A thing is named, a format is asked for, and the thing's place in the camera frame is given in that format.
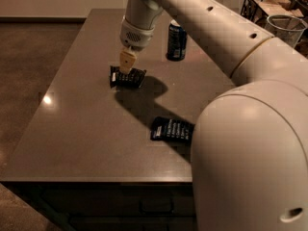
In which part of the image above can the black chocolate rxbar wrapper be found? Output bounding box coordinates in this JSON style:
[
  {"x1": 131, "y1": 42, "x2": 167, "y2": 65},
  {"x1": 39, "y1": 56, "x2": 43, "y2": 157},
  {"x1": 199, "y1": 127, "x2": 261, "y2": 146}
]
[{"x1": 110, "y1": 65, "x2": 146, "y2": 89}]

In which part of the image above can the dark blue soda can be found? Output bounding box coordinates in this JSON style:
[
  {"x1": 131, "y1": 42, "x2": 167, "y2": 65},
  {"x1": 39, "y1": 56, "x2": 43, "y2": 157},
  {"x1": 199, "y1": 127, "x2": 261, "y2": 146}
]
[{"x1": 167, "y1": 19, "x2": 187, "y2": 61}]

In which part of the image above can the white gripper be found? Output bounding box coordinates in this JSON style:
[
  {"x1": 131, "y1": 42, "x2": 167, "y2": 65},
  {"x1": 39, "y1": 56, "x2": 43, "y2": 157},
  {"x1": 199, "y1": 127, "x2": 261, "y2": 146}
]
[{"x1": 119, "y1": 18, "x2": 155, "y2": 74}]

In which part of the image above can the black wire basket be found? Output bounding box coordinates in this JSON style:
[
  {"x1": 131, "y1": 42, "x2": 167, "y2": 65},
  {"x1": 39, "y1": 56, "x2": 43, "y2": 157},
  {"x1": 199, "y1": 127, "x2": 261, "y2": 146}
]
[{"x1": 241, "y1": 0, "x2": 308, "y2": 27}]

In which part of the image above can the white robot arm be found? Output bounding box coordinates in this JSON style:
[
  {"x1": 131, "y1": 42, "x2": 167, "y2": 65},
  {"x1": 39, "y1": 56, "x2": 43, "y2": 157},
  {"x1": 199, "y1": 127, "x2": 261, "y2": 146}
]
[{"x1": 120, "y1": 0, "x2": 308, "y2": 231}]

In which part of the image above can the dark cabinet drawer handle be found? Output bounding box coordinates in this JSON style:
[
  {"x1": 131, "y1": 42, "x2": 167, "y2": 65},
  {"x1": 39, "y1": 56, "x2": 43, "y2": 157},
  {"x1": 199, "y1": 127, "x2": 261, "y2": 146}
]
[{"x1": 139, "y1": 198, "x2": 174, "y2": 215}]

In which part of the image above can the blue blueberry rxbar wrapper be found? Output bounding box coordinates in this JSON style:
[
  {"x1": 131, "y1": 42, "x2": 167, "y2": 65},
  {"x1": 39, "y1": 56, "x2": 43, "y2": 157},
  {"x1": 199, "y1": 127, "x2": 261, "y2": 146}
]
[{"x1": 150, "y1": 116, "x2": 194, "y2": 142}]

